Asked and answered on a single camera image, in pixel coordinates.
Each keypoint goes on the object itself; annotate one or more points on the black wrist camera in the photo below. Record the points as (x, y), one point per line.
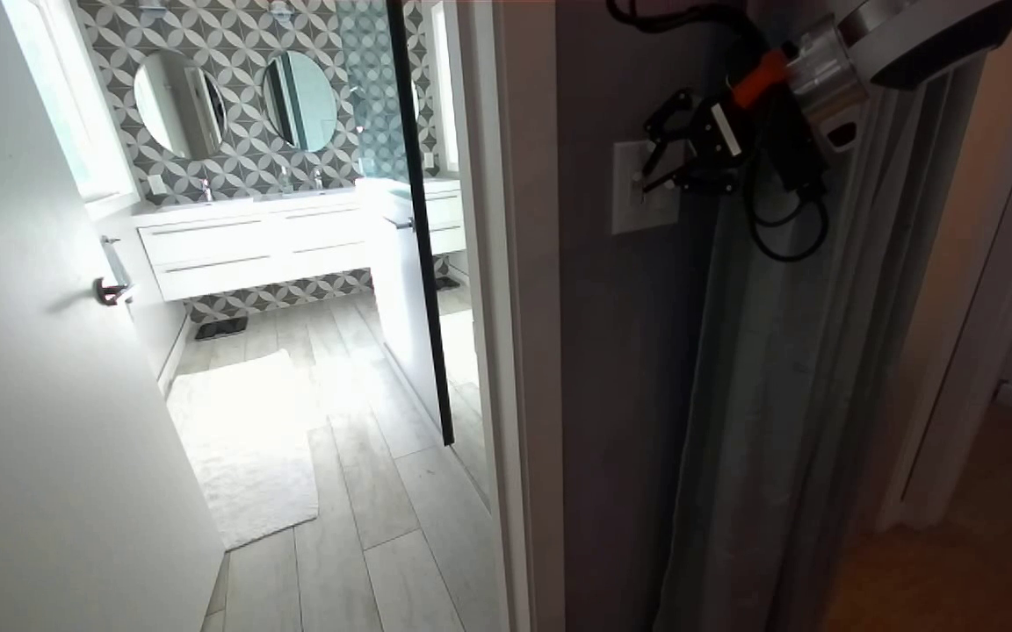
(792, 144)

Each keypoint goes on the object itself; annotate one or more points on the black framed glass shower panel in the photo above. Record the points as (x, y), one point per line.
(418, 213)

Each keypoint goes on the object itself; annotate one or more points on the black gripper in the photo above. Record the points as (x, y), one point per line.
(726, 134)

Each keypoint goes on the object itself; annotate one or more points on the white bath mat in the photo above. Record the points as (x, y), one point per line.
(244, 443)

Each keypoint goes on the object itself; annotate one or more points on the white door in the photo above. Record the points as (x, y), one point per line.
(38, 407)

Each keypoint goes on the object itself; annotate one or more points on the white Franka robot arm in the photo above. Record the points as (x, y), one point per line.
(928, 29)

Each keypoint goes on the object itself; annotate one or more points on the white bathroom vanity cabinet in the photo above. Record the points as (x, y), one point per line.
(248, 246)

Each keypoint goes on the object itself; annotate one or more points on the white wall switch plate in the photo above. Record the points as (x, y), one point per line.
(629, 217)

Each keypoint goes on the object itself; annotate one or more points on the round wall mirror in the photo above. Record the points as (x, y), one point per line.
(175, 107)
(299, 103)

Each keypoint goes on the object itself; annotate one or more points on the chrome sink faucet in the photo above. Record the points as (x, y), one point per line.
(319, 177)
(204, 189)

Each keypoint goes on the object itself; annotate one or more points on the white door frame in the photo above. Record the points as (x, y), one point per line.
(519, 354)

